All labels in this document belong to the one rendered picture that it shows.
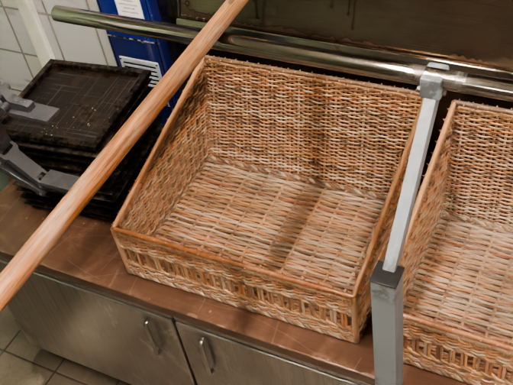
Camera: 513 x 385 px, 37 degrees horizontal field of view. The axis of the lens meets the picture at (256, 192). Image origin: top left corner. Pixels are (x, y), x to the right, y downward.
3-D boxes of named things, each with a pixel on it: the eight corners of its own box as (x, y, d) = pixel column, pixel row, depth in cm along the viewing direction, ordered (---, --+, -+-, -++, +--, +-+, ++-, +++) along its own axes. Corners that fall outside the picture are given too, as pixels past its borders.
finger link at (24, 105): (8, 100, 108) (0, 83, 106) (36, 106, 106) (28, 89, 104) (1, 106, 107) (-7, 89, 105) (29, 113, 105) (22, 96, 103)
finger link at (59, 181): (38, 182, 116) (40, 186, 116) (75, 192, 113) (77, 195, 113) (50, 169, 117) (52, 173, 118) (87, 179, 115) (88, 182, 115)
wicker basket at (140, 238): (220, 137, 201) (201, 50, 181) (430, 182, 179) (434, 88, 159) (123, 275, 172) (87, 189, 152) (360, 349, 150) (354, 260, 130)
